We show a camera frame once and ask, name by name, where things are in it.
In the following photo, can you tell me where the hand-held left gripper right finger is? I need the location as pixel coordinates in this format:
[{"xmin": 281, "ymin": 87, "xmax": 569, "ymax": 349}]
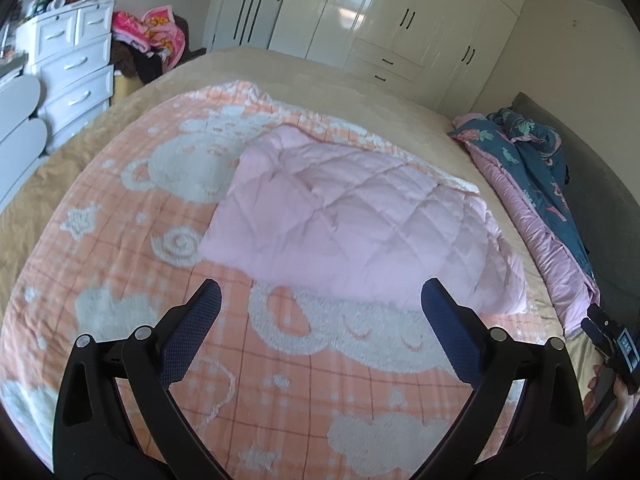
[{"xmin": 410, "ymin": 277, "xmax": 588, "ymax": 480}]

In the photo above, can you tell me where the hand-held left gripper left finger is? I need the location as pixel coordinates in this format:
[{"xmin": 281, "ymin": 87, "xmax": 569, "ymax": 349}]
[{"xmin": 52, "ymin": 277, "xmax": 236, "ymax": 480}]

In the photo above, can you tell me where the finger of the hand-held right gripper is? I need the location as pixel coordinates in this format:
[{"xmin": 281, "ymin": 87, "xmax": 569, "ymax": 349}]
[{"xmin": 581, "ymin": 304, "xmax": 615, "ymax": 357}]

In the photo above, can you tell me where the pink quilted jacket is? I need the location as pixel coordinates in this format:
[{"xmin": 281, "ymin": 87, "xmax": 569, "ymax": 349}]
[{"xmin": 200, "ymin": 125, "xmax": 529, "ymax": 317}]

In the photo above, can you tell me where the dark brown clothes pile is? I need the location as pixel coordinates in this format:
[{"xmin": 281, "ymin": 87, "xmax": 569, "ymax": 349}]
[{"xmin": 111, "ymin": 40, "xmax": 167, "ymax": 86}]

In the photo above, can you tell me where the orange checked printed blanket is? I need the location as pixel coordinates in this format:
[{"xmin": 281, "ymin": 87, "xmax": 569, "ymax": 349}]
[{"xmin": 0, "ymin": 80, "xmax": 547, "ymax": 480}]

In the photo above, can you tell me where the grey headboard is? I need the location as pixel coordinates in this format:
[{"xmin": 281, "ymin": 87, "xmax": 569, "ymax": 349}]
[{"xmin": 510, "ymin": 91, "xmax": 640, "ymax": 343}]

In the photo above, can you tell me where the teal floral quilt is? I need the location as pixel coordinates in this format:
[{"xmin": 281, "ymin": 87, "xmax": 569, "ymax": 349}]
[{"xmin": 447, "ymin": 107, "xmax": 602, "ymax": 336}]

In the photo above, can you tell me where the beige bed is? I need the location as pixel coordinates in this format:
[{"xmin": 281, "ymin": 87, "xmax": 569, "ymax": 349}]
[{"xmin": 0, "ymin": 47, "xmax": 640, "ymax": 463}]

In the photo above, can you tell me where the white petal-shaped board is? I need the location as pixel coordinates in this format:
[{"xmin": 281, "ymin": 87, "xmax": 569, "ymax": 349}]
[{"xmin": 0, "ymin": 74, "xmax": 49, "ymax": 207}]

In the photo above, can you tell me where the white drawer chest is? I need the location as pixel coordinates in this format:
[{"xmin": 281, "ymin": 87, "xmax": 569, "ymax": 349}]
[{"xmin": 15, "ymin": 0, "xmax": 117, "ymax": 153}]

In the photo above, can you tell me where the pink printed towel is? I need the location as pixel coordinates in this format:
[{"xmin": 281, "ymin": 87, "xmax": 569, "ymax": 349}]
[{"xmin": 111, "ymin": 6, "xmax": 187, "ymax": 72}]

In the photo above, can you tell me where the white wardrobe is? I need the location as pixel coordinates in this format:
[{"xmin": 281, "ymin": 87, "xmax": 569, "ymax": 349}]
[{"xmin": 270, "ymin": 0, "xmax": 531, "ymax": 117}]

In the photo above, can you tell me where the white door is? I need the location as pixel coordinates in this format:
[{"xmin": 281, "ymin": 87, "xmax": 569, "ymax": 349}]
[{"xmin": 206, "ymin": 0, "xmax": 302, "ymax": 54}]

